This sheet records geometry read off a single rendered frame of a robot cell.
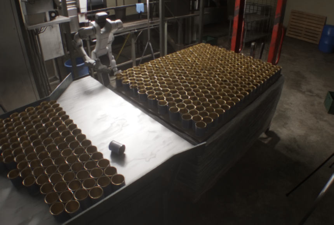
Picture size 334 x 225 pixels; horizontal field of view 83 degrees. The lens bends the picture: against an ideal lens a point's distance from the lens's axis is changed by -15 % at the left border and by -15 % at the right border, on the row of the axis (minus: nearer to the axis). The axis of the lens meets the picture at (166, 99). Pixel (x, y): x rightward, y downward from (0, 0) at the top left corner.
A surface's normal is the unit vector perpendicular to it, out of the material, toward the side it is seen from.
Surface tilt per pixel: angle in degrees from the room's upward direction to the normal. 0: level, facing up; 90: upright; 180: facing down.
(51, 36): 90
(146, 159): 0
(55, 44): 90
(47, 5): 90
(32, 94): 90
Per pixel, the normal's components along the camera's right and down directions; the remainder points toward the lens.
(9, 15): 0.69, 0.37
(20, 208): 0.00, -0.86
